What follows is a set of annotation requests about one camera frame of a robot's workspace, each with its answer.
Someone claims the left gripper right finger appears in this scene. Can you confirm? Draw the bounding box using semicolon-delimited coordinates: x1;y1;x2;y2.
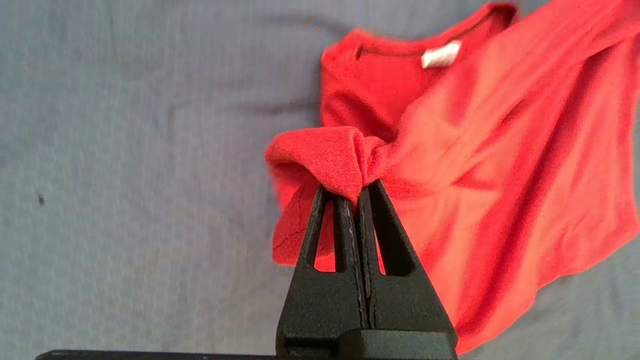
355;179;458;359

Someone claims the red T-shirt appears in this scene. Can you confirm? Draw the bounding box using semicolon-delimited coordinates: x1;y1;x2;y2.
265;0;640;356

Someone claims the blue-grey bed sheet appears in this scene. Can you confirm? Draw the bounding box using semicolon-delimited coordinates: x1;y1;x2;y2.
0;0;640;360

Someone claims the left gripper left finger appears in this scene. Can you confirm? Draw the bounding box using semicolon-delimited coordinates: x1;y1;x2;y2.
276;184;369;358

